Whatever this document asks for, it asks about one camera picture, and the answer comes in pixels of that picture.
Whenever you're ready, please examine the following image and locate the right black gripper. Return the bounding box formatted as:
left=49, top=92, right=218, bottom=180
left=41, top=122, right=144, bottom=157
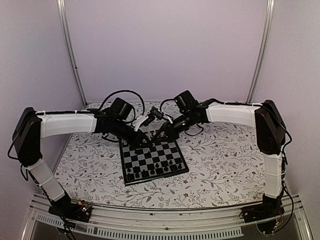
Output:
left=152, top=111, right=194, bottom=143

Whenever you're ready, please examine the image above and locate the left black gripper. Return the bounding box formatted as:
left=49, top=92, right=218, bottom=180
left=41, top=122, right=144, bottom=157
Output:
left=111, top=119, right=153, bottom=149

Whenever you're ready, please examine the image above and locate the black and grey chessboard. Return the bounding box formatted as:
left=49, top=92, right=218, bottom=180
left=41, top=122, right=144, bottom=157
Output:
left=119, top=139, right=189, bottom=186

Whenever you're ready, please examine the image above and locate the black chess rook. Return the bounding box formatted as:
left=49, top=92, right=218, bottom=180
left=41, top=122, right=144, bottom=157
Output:
left=126, top=173, right=134, bottom=181

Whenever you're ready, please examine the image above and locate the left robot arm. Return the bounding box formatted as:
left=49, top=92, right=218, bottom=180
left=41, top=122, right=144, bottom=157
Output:
left=9, top=98, right=149, bottom=217

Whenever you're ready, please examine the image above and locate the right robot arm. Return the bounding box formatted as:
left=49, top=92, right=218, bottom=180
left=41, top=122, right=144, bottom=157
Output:
left=152, top=90, right=290, bottom=218

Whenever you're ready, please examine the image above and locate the floral patterned table mat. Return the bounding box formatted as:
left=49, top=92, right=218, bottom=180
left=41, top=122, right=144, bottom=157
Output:
left=48, top=101, right=285, bottom=210

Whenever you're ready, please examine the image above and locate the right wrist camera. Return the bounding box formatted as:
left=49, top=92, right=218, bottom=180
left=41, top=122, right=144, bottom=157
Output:
left=150, top=106, right=173, bottom=124

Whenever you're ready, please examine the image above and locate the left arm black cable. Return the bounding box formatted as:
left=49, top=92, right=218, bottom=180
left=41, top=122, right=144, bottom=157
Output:
left=99, top=89, right=146, bottom=118

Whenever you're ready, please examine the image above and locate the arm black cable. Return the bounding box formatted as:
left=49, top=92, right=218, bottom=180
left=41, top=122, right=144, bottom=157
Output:
left=158, top=98, right=205, bottom=137
left=99, top=89, right=146, bottom=118

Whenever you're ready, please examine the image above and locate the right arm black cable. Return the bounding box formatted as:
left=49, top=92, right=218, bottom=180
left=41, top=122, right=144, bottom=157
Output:
left=158, top=98, right=205, bottom=137

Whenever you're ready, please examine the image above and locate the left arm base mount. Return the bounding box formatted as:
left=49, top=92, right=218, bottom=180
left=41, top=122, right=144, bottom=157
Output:
left=48, top=196, right=92, bottom=223

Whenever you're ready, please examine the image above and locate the front aluminium rail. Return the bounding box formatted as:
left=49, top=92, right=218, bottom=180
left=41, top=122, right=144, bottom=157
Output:
left=21, top=194, right=313, bottom=240

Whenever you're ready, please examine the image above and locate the left aluminium frame post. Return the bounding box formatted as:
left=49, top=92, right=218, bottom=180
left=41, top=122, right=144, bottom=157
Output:
left=56, top=0, right=88, bottom=106

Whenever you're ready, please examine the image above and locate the aluminium frame post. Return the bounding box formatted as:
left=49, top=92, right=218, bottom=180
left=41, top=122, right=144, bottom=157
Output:
left=246, top=0, right=275, bottom=104
left=56, top=0, right=88, bottom=106

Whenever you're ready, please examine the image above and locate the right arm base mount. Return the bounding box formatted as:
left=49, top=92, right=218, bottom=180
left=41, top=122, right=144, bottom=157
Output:
left=239, top=203, right=285, bottom=235

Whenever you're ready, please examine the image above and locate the right aluminium frame post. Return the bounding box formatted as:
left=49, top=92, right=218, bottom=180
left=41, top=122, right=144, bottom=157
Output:
left=246, top=0, right=275, bottom=104

